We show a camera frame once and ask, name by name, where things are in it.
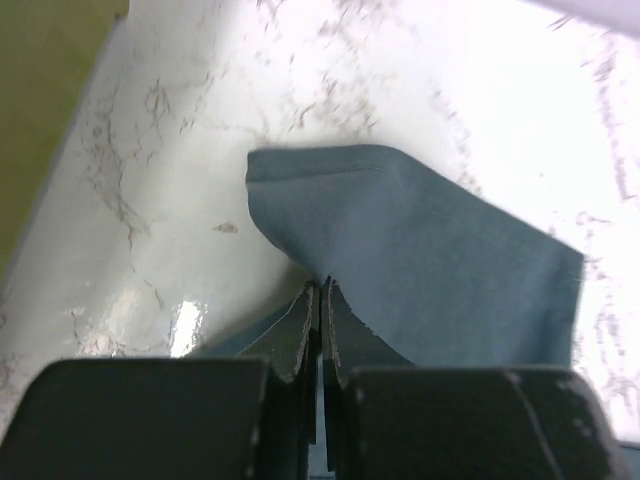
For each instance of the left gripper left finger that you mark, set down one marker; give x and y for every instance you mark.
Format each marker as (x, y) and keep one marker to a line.
(247, 416)

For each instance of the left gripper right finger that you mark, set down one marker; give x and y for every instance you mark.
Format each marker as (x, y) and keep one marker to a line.
(387, 418)

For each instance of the blue-grey t-shirt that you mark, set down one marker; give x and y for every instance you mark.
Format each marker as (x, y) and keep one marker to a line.
(443, 277)

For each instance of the olive green plastic bin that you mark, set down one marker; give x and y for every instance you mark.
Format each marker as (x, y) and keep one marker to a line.
(48, 49)

